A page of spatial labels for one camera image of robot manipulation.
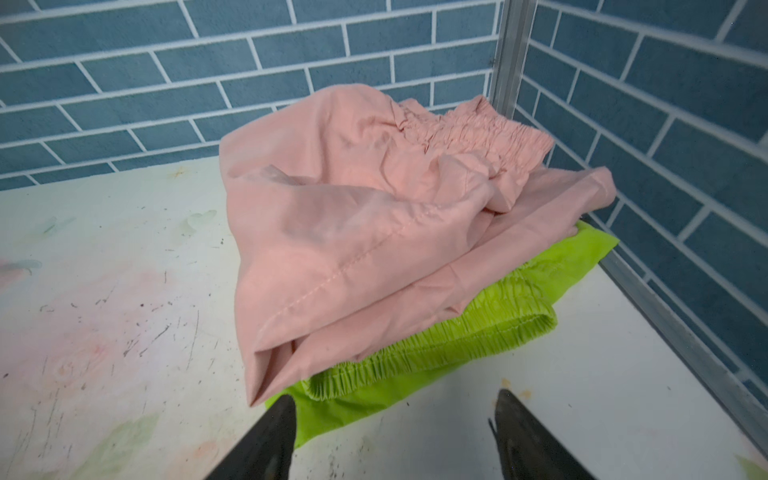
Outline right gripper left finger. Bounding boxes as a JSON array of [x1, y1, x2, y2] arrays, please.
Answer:
[[207, 395, 297, 480]]

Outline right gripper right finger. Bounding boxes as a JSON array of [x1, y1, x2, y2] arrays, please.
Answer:
[[488, 389, 595, 480]]

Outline neon green shorts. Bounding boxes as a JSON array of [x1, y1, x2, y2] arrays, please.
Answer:
[[284, 221, 619, 448]]

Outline pink shorts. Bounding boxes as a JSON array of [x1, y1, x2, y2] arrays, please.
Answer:
[[219, 84, 616, 405]]

